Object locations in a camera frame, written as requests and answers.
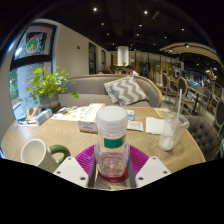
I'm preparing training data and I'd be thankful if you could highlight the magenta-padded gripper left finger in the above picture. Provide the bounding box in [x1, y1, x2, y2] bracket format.
[53, 144, 98, 189]

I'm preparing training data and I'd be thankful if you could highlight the white open booklet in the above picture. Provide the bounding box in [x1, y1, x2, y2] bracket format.
[51, 104, 98, 122]

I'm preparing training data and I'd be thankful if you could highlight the grey white chevron cushion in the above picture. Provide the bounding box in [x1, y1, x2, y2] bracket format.
[103, 76, 149, 107]

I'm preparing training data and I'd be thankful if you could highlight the white paper napkin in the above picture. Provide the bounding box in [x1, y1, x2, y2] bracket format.
[145, 116, 166, 135]

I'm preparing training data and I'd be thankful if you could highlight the white printed pamphlet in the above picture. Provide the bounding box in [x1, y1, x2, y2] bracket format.
[125, 109, 145, 132]

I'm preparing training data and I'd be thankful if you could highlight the small blue box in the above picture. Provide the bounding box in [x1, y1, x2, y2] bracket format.
[16, 113, 28, 122]

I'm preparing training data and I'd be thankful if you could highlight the green potted plant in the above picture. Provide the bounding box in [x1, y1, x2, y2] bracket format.
[26, 65, 80, 113]

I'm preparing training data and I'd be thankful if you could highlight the group of wooden chairs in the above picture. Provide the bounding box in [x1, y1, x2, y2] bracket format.
[159, 69, 224, 134]

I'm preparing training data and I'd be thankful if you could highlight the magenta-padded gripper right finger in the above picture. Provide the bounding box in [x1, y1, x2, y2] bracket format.
[127, 144, 172, 189]

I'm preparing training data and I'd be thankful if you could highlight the yellow card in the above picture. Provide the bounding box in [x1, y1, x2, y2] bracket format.
[153, 107, 171, 118]

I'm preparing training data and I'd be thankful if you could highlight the grey tufted armchair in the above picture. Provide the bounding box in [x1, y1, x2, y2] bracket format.
[184, 114, 224, 161]

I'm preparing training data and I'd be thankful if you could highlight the dark-framed window with decals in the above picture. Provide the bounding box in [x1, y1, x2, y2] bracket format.
[9, 22, 58, 111]

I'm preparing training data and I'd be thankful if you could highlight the person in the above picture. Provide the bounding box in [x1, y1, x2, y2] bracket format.
[125, 64, 139, 76]

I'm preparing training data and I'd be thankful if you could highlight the group of ceiling lights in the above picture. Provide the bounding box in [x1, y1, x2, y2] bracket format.
[91, 6, 191, 48]

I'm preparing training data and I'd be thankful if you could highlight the grey curved sofa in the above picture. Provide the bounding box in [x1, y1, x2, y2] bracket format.
[58, 73, 163, 108]

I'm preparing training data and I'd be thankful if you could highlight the white mug with green handle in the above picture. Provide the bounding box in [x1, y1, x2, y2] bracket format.
[20, 138, 72, 174]

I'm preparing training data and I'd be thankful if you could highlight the clear plastic water bottle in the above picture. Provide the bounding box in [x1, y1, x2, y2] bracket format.
[93, 105, 131, 179]

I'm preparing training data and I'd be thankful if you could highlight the light blue tissue pack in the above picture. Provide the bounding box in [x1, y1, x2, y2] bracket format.
[34, 108, 53, 126]

